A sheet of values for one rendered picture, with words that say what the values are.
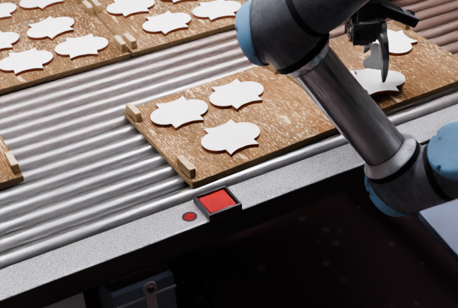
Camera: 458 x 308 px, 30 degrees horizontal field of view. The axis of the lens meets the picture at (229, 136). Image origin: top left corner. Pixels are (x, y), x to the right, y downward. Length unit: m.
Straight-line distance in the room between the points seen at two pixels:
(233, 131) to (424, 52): 0.61
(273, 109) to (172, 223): 0.44
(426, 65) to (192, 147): 0.67
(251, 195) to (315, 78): 0.38
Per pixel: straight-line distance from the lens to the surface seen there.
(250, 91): 2.09
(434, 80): 2.17
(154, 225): 1.75
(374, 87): 2.07
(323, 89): 1.53
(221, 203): 1.76
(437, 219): 1.83
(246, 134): 1.93
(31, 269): 1.70
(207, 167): 1.86
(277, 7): 1.45
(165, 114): 2.03
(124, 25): 2.48
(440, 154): 1.59
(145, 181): 1.87
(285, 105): 2.05
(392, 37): 2.34
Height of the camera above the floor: 2.03
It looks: 34 degrees down
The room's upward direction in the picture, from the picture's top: 4 degrees counter-clockwise
